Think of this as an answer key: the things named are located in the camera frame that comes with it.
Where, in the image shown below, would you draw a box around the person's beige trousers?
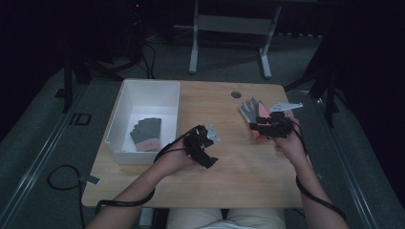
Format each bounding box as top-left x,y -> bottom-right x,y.
165,208 -> 286,229

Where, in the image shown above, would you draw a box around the person's white shirt hem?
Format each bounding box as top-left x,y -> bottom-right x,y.
203,221 -> 252,229

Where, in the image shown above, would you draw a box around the black stand with legs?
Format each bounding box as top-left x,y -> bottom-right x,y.
56,37 -> 144,114

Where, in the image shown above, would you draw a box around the grey floor tag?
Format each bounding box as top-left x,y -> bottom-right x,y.
79,175 -> 101,186

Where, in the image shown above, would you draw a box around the person's right hand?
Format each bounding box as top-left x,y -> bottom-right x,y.
274,116 -> 309,167

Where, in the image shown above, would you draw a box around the grey table leg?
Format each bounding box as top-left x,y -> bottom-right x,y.
139,208 -> 155,227

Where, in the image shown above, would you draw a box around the grey glove marked pink cuff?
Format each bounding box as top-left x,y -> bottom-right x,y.
134,117 -> 162,153

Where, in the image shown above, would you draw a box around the white metal desk frame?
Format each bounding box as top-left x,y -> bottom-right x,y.
188,0 -> 283,80

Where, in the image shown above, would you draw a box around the black background cables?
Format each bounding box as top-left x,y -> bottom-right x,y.
139,39 -> 158,80

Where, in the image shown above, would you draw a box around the left hand-held gripper black cable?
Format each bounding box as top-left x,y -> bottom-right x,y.
95,125 -> 204,216

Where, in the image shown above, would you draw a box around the black tripod stand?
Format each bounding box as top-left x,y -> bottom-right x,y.
284,28 -> 352,128

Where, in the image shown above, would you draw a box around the pink glove with grey palm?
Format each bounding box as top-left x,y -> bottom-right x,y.
238,97 -> 278,142

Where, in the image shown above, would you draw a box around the person's left hand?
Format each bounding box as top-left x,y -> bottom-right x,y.
154,138 -> 198,177

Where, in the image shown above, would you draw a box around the metal floor rail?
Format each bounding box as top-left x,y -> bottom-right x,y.
286,90 -> 380,229
0,85 -> 91,229

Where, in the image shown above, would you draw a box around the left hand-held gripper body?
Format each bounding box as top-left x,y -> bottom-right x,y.
183,124 -> 222,158

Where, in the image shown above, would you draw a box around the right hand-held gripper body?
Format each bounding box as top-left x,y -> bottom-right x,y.
264,102 -> 304,138

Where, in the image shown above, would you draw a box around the hand-held gripper black cable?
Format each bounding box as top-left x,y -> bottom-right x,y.
289,117 -> 348,221
95,125 -> 204,216

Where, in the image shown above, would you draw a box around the white box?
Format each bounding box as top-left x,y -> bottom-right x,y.
104,79 -> 181,166

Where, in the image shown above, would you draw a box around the black floor cable loop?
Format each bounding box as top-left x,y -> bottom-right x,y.
47,164 -> 88,229

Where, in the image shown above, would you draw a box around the right hand-held gripper black cable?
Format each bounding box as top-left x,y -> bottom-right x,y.
289,117 -> 348,221

